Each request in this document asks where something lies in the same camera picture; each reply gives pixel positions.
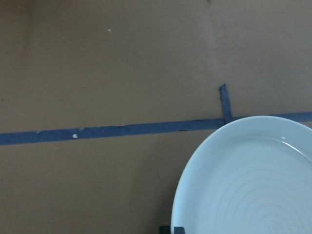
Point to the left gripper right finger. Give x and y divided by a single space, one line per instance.
179 230

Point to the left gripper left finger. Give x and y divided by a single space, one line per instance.
164 230

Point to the light blue plate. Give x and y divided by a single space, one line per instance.
251 176

